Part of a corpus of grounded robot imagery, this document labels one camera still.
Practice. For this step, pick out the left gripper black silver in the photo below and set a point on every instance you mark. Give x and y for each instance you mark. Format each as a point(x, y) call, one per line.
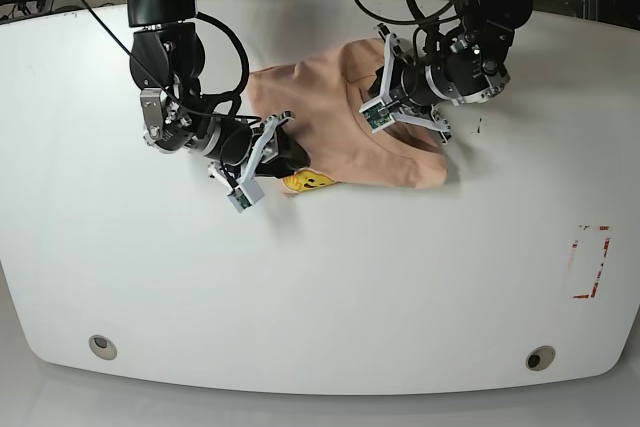
point(414, 88)

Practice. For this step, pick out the peach orange T-shirt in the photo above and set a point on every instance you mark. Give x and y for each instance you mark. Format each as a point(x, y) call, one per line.
point(325, 92)

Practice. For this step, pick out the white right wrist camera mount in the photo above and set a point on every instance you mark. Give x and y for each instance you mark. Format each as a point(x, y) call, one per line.
point(243, 191)

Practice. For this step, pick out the red tape rectangle marking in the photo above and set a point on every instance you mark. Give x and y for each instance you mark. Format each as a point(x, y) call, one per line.
point(587, 260)

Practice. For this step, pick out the table cable grommet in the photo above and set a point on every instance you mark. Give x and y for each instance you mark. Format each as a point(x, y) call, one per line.
point(102, 347)
point(540, 358)

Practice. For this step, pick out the right table cable grommet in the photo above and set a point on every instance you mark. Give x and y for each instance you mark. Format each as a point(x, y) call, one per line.
point(540, 358)

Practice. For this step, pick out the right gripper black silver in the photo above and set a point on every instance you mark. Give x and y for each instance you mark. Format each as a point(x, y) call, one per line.
point(236, 143)

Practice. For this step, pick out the left table cable grommet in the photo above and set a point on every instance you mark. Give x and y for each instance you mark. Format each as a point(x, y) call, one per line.
point(102, 347)

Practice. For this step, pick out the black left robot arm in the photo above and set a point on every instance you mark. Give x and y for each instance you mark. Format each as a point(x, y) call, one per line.
point(465, 65)

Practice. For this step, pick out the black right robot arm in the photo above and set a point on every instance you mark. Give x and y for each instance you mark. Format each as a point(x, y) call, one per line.
point(166, 61)

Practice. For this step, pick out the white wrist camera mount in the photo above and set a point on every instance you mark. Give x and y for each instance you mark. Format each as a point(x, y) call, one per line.
point(243, 191)
point(384, 110)

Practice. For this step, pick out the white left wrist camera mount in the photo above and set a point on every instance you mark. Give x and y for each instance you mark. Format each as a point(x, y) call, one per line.
point(384, 110)

